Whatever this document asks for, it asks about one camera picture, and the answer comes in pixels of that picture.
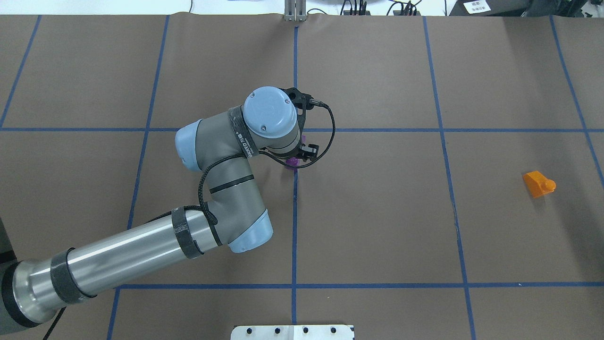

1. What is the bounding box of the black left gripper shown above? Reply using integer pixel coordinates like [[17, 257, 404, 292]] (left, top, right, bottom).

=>
[[271, 142, 319, 162]]

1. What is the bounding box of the purple trapezoid block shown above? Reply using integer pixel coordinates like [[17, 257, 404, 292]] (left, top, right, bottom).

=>
[[285, 135, 306, 170]]

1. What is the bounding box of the orange trapezoid block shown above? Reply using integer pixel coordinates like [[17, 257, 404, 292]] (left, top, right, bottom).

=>
[[522, 171, 557, 199]]

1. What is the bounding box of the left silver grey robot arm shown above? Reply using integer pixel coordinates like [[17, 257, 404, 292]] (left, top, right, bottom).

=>
[[1, 86, 335, 334]]

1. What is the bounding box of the black box with label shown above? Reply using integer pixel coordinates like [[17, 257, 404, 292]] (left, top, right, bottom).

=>
[[447, 0, 532, 17]]

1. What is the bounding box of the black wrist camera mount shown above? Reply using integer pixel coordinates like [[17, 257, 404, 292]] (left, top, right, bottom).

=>
[[279, 87, 315, 115]]

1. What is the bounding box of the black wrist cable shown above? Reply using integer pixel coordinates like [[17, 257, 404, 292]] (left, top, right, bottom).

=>
[[42, 98, 336, 340]]

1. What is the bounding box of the grey aluminium post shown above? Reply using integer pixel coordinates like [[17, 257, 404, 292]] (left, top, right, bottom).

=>
[[283, 0, 308, 22]]

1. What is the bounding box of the white metal base plate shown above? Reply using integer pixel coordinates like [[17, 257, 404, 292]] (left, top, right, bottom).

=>
[[230, 324, 355, 340]]

